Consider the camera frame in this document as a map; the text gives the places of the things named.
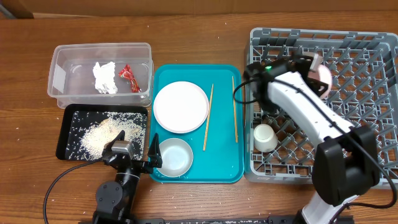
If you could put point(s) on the teal serving tray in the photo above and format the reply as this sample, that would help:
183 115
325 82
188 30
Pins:
223 160

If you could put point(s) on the clear plastic bin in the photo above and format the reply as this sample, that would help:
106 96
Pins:
71 79

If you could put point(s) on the grey dishwasher rack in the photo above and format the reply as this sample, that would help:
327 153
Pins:
364 91

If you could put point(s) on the red snack wrapper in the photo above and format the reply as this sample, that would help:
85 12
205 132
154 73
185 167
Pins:
127 74

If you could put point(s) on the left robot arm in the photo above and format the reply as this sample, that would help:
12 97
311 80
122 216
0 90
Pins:
114 198

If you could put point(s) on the grey metal bowl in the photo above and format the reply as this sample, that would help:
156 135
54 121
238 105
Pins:
177 157

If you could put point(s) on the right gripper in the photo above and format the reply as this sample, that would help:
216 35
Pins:
314 83

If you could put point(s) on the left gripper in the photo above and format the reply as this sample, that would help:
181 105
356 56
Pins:
154 158

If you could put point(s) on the white cup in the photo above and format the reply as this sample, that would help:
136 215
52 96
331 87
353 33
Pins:
265 139

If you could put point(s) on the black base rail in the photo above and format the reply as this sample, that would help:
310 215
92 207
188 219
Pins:
273 219

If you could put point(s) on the large pink plate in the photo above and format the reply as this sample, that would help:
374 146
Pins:
181 107

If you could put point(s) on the rice and food leftovers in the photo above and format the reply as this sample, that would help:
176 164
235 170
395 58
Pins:
91 131

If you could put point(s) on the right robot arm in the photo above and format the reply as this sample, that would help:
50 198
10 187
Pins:
345 164

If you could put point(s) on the white napkin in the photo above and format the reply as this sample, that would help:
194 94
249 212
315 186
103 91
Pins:
104 78

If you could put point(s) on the wooden chopstick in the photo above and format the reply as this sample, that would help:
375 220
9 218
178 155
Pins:
234 111
208 118

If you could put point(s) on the black waste tray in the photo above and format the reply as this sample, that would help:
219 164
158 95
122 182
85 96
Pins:
67 120

